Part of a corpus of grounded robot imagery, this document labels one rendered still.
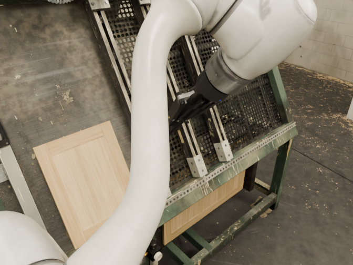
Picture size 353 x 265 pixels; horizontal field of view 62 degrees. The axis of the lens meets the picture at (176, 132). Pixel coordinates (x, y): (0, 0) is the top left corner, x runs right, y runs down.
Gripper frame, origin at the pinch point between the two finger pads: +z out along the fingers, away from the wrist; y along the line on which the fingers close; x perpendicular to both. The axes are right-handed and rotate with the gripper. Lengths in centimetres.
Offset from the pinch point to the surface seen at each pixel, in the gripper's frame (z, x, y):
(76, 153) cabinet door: 73, -22, 3
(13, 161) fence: 70, -22, 29
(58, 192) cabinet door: 78, -7, 13
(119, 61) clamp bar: 53, -61, -22
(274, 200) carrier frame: 124, 26, -175
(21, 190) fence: 75, -10, 27
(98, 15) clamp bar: 48, -84, -15
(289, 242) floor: 119, 60, -165
